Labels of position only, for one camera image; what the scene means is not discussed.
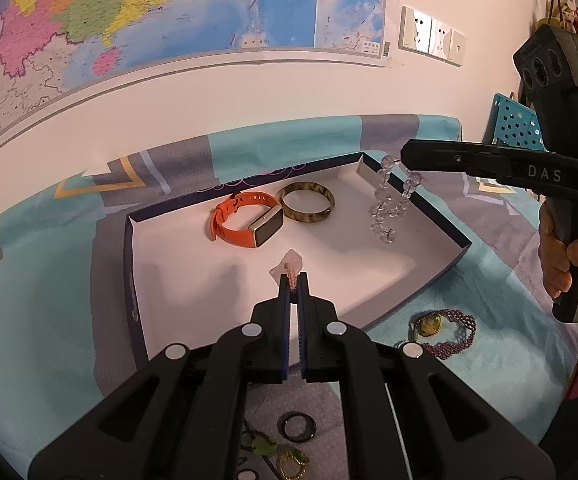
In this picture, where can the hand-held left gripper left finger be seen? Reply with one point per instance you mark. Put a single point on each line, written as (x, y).
(285, 325)

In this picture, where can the teal and grey blanket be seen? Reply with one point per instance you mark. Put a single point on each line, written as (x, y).
(44, 310)

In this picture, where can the dark blue tray box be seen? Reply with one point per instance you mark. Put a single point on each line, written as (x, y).
(194, 270)

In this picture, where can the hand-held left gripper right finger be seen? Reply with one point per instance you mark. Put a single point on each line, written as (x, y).
(303, 325)

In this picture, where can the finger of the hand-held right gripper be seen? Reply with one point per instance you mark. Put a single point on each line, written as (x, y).
(449, 157)

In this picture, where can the white wall socket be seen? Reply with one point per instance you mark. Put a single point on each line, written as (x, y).
(416, 30)

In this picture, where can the blue perforated basket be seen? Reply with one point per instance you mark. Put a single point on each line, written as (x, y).
(511, 122)

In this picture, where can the tortoiseshell bangle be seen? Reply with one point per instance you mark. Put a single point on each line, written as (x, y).
(319, 213)

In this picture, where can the person's right hand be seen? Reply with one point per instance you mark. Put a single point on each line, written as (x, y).
(554, 265)

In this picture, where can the colourful wall map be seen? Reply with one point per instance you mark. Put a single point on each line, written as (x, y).
(169, 10)

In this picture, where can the orange smartwatch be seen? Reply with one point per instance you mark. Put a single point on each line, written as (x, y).
(229, 235)

